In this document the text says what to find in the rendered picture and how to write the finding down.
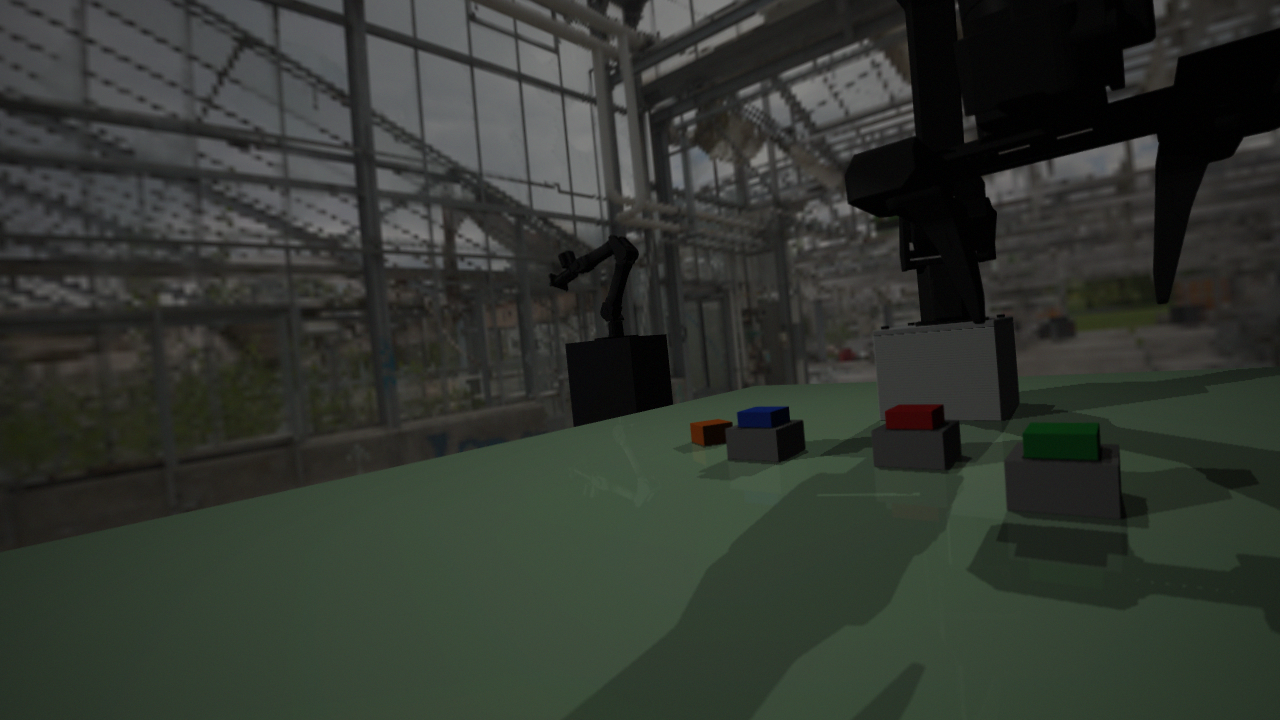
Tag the orange block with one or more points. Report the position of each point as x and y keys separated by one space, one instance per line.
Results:
x=710 y=432

